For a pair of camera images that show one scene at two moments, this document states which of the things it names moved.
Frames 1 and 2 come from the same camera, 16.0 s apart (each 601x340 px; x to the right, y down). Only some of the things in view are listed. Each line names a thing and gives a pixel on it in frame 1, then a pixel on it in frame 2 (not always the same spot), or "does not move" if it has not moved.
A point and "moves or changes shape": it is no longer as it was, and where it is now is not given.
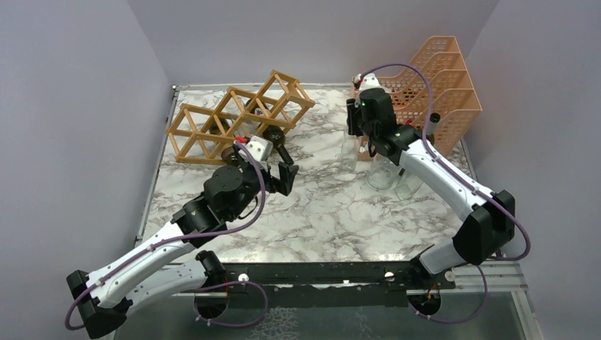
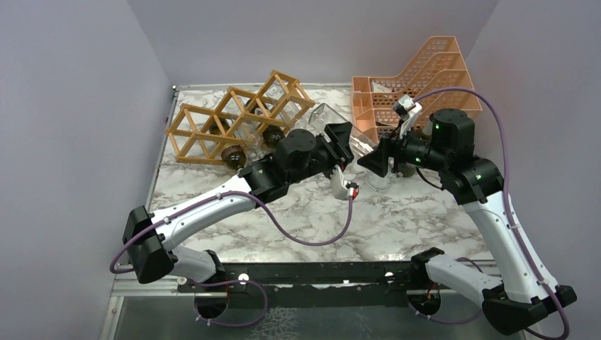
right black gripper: [353, 108] -> [378, 160]
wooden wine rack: [270, 103] does not move
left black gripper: [283, 185] -> [340, 135]
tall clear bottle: [351, 145] moves or changes shape
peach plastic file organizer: [436, 95] does not move
